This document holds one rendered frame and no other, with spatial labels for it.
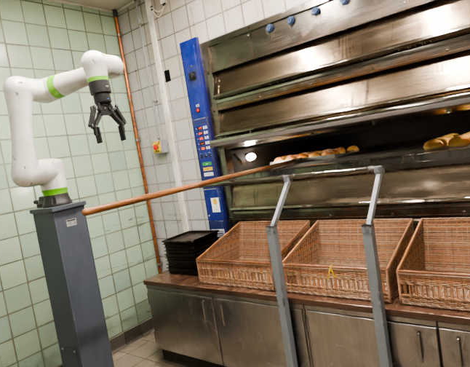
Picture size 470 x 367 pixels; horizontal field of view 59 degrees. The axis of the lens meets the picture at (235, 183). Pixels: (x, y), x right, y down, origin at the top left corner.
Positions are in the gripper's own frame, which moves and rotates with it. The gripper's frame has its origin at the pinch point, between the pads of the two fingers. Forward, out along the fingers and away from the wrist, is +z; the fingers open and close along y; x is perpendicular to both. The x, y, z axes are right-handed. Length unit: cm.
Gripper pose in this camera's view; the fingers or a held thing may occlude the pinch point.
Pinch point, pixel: (111, 139)
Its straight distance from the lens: 196.5
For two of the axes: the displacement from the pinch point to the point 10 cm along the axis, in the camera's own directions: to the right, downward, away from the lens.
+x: 8.1, -1.2, -5.7
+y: -5.4, 1.8, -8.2
